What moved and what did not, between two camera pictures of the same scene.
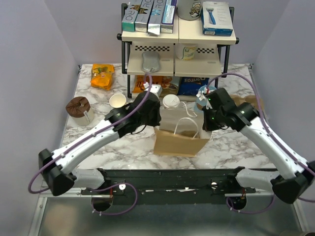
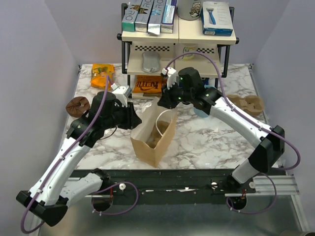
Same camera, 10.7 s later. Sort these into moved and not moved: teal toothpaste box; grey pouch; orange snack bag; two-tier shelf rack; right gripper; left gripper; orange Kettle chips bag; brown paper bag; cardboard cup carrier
Moved: left gripper; right gripper; brown paper bag
Not moved: two-tier shelf rack; teal toothpaste box; orange snack bag; cardboard cup carrier; grey pouch; orange Kettle chips bag
